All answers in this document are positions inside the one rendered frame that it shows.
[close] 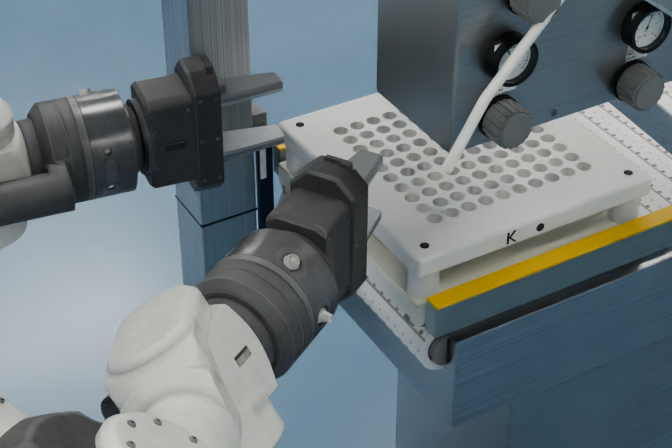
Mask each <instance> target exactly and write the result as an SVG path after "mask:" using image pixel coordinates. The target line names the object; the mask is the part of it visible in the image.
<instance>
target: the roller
mask: <svg viewBox="0 0 672 448"><path fill-rule="evenodd" d="M450 336H451V335H450V334H449V333H448V334H446V335H443V336H440V337H438V338H435V339H434V340H433V341H432V343H431V344H430V346H429V350H428V356H429V359H430V360H432V361H434V362H435V363H436V364H437V365H446V364H448V362H449V349H450V339H449V337H450Z"/></svg>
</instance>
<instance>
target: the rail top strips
mask: <svg viewBox="0 0 672 448"><path fill-rule="evenodd" d="M275 147H276V148H277V149H278V150H279V151H281V150H284V149H286V146H285V145H284V144H280V145H277V146H275ZM670 221H672V205H671V206H668V207H665V208H663V209H660V210H657V211H655V212H652V213H649V214H647V215H644V216H641V217H639V218H636V219H633V220H631V221H628V222H626V223H623V224H620V225H618V226H615V227H612V228H610V229H607V230H604V231H602V232H599V233H596V234H594V235H591V236H588V237H586V238H583V239H580V240H578V241H575V242H573V243H570V244H567V245H565V246H562V247H559V248H557V249H554V250H551V251H549V252H546V253H543V254H541V255H538V256H535V257H533V258H530V259H527V260H525V261H522V262H520V263H517V264H514V265H512V266H509V267H506V268H504V269H501V270H498V271H496V272H493V273H490V274H488V275H485V276H482V277H480V278H477V279H475V280H472V281H469V282H467V283H464V284H461V285H459V286H456V287H453V288H451V289H448V290H445V291H443V292H440V293H437V294H435V295H432V296H429V297H427V299H426V300H427V301H428V302H429V303H430V304H431V305H432V306H433V307H434V308H435V309H436V310H440V309H443V308H445V307H448V306H450V305H453V304H456V303H458V302H461V301H464V300H466V299H469V298H471V297H474V296H477V295H479V294H482V293H484V292H487V291H490V290H492V289H495V288H497V287H500V286H503V285H505V284H508V283H510V282H513V281H516V280H518V279H521V278H524V277H526V276H529V275H531V274H534V273H537V272H539V271H542V270H544V269H547V268H550V267H552V266H555V265H557V264H560V263H563V262H565V261H568V260H571V259H573V258H576V257H578V256H581V255H584V254H586V253H589V252H591V251H594V250H597V249H599V248H602V247H604V246H607V245H610V244H612V243H615V242H617V241H620V240H623V239H625V238H628V237H631V236H633V235H636V234H638V233H641V232H644V231H646V230H649V229H651V228H654V227H657V226H659V225H662V224H664V223H667V222H670Z"/></svg>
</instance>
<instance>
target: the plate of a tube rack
mask: <svg viewBox="0 0 672 448"><path fill-rule="evenodd" d="M278 127H279V128H280V130H281V131H282V133H283V134H284V143H283V144H284V145H285V146H286V147H287V148H288V149H289V150H290V151H291V152H292V153H293V154H294V155H295V156H296V157H297V158H298V159H299V160H300V161H301V162H302V163H303V164H304V165H306V164H308V163H309V162H311V161H312V160H314V159H315V158H317V157H318V156H320V155H324V156H326V155H327V154H328V155H332V156H335V157H339V158H342V159H345V160H348V159H349V158H351V157H352V156H353V155H354V154H356V153H357V152H358V151H359V150H361V149H364V150H367V151H371V152H374V153H378V154H381V155H382V156H383V164H382V166H381V168H380V169H379V171H378V172H377V174H376V175H375V177H374V178H373V180H372V182H371V183H370V185H369V186H368V206H369V207H372V208H376V209H379V210H381V220H380V221H379V223H378V225H377V226H376V228H375V230H374V231H373V234H374V235H375V236H376V237H377V238H378V239H379V240H380V241H381V242H382V243H383V244H384V245H385V246H386V247H387V248H388V249H389V250H390V251H391V252H392V253H393V254H394V255H395V256H396V257H397V258H398V259H399V260H400V261H401V262H402V263H403V264H404V265H405V266H406V267H407V268H408V269H409V270H410V271H411V272H412V273H413V274H414V275H415V276H416V277H417V278H422V277H425V276H427V275H430V274H433V273H436V272H438V271H441V270H444V269H447V268H449V267H452V266H455V265H457V264H460V263H463V262H466V261H468V260H471V259H474V258H476V257H479V256H482V255H485V254H487V253H490V252H493V251H495V250H498V249H501V248H504V247H506V246H509V245H512V244H514V243H517V242H520V241H523V240H525V239H528V238H531V237H533V236H536V235H539V234H542V233H544V232H547V231H550V230H553V229H555V228H558V227H561V226H563V225H566V224H569V223H572V222H574V221H577V220H580V219H582V218H585V217H588V216H591V215H593V214H596V213H599V212H601V211H604V210H607V209H610V208H612V207H615V206H618V205H620V204H623V203H626V202H629V201H631V200H634V199H637V198H639V197H642V196H645V195H648V194H649V192H650V187H651V181H652V178H651V177H650V176H649V175H648V174H647V173H645V172H644V171H643V170H641V169H640V168H639V167H637V166H636V165H635V164H633V163H632V162H631V161H629V160H628V159H627V158H625V157H624V156H623V155H621V154H620V153H619V152H617V151H616V150H615V149H614V148H612V147H611V146H610V145H608V144H607V143H606V142H604V141H603V140H602V139H600V138H599V137H598V136H596V135H595V134H594V133H592V132H591V131H590V130H588V129H587V128H586V127H584V126H583V125H582V124H580V123H579V122H578V121H576V120H575V119H574V118H572V117H571V116H570V115H567V116H564V117H561V118H558V119H555V120H552V121H549V122H546V123H543V124H540V125H537V126H534V127H532V132H530V134H529V136H528V138H527V139H526V140H525V141H524V143H523V144H520V145H519V146H518V147H517V148H516V147H515V148H512V149H511V150H510V149H503V148H502V147H500V146H498V145H497V144H496V143H495V142H494V141H489V142H486V143H483V144H480V145H477V146H474V147H471V148H468V149H465V150H464V151H463V152H462V154H461V156H460V158H459V160H458V162H457V163H456V165H455V167H454V169H453V171H452V172H451V173H448V172H446V171H444V170H443V169H442V168H441V167H442V165H443V163H444V162H445V160H446V158H447V156H448V154H449V153H448V152H447V151H445V150H444V149H443V148H442V147H441V146H440V145H439V144H437V143H436V142H435V141H434V140H433V139H432V138H430V137H429V136H428V135H427V134H426V133H425V132H424V131H422V130H421V129H420V128H419V127H418V126H417V125H415V124H414V123H413V122H412V121H411V120H410V119H408V118H407V117H406V116H405V115H404V114H403V113H402V112H400V111H399V110H398V109H397V108H396V107H395V106H393V105H392V104H391V103H390V102H389V101H388V100H387V99H385V98H384V97H383V96H382V95H381V94H380V93H374V94H371V95H368V96H365V97H361V98H358V99H355V100H351V101H348V102H345V103H341V104H338V105H335V106H331V107H328V108H325V109H322V110H318V111H315V112H312V113H308V114H305V115H302V116H298V117H295V118H292V119H288V120H285V121H282V122H280V123H279V124H278ZM515 230H517V231H516V232H515V233H514V235H513V236H512V237H511V238H513V239H514V240H516V242H514V241H512V240H511V239H509V244H508V245H507V234H508V233H510V235H511V234H512V233H513V231H515Z"/></svg>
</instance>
